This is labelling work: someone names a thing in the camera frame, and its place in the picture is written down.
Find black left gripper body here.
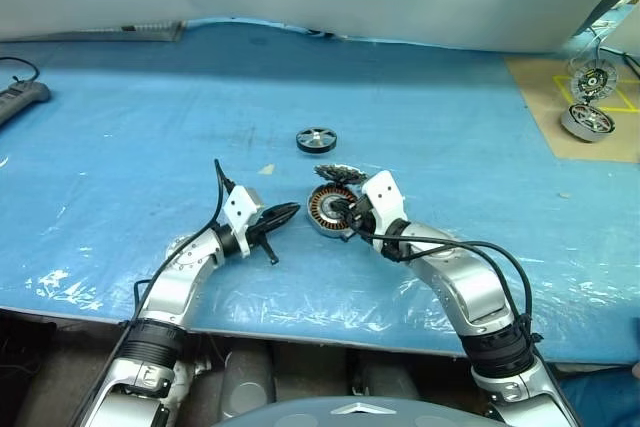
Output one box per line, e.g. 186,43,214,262
247,210,275,251

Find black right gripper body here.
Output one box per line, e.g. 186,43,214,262
348,198,378,240

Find grey motor housing copper windings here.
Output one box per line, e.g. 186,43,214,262
305,182,359,242

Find grey round motor lid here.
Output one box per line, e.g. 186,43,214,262
312,163,369,187

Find black spoked rotor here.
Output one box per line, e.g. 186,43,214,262
294,125,336,154

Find grey motor housing with rotor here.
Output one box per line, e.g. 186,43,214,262
560,102,618,144

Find dark grey rounded shape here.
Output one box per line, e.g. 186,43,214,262
218,346,277,419
349,356,422,402

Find blue plastic table cover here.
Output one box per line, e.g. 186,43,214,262
0,16,640,366

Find white rounded lump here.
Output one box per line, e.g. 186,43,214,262
172,360,212,399

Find grey robot torso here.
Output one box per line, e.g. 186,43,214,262
213,395,404,427

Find brown cardboard sheet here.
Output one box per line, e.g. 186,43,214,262
503,55,640,164

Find grey flat metal bar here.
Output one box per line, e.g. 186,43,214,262
0,20,187,44

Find dark grey power strip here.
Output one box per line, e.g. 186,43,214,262
0,81,53,128

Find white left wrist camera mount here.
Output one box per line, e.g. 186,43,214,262
222,185,264,259

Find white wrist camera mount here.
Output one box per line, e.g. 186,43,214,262
222,185,264,259
360,170,412,244

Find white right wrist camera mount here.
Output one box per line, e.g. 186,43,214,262
360,170,412,244

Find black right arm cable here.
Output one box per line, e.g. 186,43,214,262
358,225,545,348

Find black power strip cable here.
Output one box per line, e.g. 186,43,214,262
0,56,41,84

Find thin loose wires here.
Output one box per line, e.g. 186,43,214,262
568,20,640,74

